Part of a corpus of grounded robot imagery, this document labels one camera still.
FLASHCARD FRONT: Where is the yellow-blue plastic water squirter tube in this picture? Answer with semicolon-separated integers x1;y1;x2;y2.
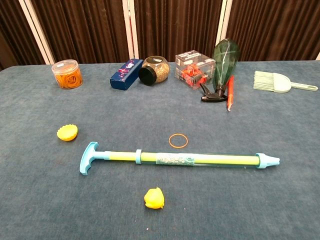
135;149;281;170

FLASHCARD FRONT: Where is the blue yellow water pump toy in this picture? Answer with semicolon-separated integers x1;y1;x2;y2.
79;141;259;176

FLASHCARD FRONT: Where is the pale green hand brush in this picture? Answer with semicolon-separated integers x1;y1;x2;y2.
253;70;319;94

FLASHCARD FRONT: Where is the orange rubber band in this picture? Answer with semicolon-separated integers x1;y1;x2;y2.
168;133;189;149

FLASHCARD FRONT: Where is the round glass jar black lid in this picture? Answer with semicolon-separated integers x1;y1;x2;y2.
138;55;171;87

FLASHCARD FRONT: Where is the dark blue cardboard box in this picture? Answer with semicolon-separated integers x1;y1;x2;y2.
109;58;144;91

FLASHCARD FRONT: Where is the clear box of orange clips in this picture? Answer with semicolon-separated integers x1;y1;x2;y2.
174;49;216;90

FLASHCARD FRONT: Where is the red pen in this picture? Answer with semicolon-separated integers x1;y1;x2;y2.
226;74;235;112

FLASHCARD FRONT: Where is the yellow duck toy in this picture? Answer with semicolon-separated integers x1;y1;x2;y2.
143;187;165;210

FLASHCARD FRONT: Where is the green spray bottle black trigger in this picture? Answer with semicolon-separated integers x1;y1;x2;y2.
199;38;241;103

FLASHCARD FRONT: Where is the yellow bottle cap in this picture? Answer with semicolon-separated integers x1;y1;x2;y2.
56;124;79;142

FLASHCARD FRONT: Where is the brown curtain screen panel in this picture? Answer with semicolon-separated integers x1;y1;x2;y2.
0;0;50;72
127;0;228;63
24;0;135;65
221;0;320;62

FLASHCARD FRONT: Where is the clear jar of rubber bands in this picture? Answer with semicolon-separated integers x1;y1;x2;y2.
51;59;84;90

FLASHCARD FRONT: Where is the blue table cloth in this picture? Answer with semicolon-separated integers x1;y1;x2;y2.
0;59;320;240

